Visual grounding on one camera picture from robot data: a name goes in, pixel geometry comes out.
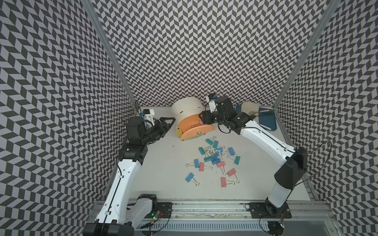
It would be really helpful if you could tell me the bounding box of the aluminium corner post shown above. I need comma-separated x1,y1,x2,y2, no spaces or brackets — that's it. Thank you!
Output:
273,0,341,109
81,0,136,110

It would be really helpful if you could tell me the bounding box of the beige folded cloth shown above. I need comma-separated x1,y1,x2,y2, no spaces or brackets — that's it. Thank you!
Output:
241,101,260,116

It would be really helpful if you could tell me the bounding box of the pink binder clip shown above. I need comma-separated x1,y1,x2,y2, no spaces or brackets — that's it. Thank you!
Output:
220,177,235,188
227,168,240,183
199,162,213,172
216,161,226,175

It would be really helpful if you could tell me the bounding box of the aluminium corner post right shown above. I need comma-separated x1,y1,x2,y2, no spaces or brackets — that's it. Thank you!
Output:
273,0,341,109

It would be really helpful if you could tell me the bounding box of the green binder clip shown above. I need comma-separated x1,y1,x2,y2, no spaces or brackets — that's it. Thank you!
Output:
227,155,241,165
204,152,214,162
198,147,211,156
213,140,225,148
205,136,216,146

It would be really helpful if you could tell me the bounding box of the teal blue tray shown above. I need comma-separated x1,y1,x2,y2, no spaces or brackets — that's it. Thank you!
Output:
235,104,277,131

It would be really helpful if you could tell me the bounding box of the green binder clip top right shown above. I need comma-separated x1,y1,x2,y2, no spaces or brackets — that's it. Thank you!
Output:
213,140,225,148

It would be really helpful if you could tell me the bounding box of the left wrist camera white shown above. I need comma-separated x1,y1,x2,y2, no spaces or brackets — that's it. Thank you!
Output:
140,109,155,125

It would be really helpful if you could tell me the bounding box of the blue binder clip pile middle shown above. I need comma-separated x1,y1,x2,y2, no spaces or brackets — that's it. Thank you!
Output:
212,152,220,161

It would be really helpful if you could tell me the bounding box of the blue binder clip lower centre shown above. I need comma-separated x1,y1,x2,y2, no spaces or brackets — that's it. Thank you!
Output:
211,158,220,165

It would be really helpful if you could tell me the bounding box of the white handled spoon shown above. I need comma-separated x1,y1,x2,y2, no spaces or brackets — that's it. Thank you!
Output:
260,124,272,131

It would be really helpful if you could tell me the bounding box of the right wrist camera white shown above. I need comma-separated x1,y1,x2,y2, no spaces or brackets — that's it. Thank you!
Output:
206,93,217,112

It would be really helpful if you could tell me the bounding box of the green binder clip centre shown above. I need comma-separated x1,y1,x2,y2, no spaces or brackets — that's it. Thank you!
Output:
204,152,214,162

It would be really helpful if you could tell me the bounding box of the blue binder clip middle left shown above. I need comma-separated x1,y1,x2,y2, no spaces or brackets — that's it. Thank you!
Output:
186,159,200,168

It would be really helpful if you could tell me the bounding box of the pink handled spoon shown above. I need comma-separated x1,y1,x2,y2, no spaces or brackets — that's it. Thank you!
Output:
249,109,271,116

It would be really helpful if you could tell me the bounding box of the green binder clip left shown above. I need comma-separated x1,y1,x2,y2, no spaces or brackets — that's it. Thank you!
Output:
198,147,211,156

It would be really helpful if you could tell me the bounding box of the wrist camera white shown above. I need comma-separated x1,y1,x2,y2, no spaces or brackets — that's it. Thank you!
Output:
206,93,217,112
140,109,155,125

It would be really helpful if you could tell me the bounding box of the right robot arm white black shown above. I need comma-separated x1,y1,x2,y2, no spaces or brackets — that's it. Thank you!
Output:
199,93,308,218

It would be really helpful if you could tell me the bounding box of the aluminium corner post left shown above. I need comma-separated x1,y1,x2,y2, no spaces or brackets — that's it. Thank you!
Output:
81,0,136,110

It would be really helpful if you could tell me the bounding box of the pink binder clip bottom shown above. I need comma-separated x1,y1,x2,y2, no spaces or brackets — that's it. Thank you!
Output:
220,177,235,188

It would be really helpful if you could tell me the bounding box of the cream round drawer cabinet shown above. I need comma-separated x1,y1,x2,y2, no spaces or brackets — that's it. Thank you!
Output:
171,97,204,126

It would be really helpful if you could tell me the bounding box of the green binder clip far right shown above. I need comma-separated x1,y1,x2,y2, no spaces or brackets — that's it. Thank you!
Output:
227,155,241,165

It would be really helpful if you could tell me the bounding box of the aluminium front rail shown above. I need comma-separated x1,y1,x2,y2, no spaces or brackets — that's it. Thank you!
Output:
162,200,336,221

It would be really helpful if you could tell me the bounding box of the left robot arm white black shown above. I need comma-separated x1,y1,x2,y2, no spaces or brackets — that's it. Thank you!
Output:
82,116,176,236

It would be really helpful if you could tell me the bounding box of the orange pink top drawer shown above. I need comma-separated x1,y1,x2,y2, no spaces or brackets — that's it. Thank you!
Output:
176,114,215,141

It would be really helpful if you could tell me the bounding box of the blue binder clip front left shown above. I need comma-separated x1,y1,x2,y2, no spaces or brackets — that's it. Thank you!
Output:
185,173,200,186

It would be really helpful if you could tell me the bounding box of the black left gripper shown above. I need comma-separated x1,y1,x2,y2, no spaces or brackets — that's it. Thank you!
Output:
141,116,175,144

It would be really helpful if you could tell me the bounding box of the blue binder clip right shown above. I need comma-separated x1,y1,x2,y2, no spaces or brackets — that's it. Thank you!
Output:
223,147,235,156

